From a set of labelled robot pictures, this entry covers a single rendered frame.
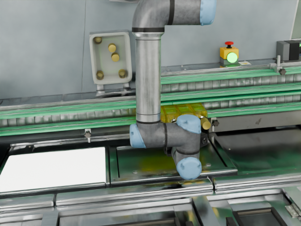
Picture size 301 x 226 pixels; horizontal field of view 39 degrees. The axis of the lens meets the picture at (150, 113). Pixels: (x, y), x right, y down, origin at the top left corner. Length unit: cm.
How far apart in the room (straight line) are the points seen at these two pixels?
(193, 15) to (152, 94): 25
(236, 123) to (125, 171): 65
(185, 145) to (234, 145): 62
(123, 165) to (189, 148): 42
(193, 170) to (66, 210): 45
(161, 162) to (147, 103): 46
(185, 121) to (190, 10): 33
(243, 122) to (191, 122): 77
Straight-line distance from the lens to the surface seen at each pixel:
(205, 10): 123
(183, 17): 122
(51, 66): 197
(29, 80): 200
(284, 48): 204
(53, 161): 176
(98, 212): 146
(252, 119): 203
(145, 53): 122
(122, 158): 171
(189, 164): 130
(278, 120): 208
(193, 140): 130
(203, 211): 140
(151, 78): 123
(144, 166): 164
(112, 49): 188
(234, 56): 194
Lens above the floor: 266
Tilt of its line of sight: 70 degrees down
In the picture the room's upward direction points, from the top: 161 degrees clockwise
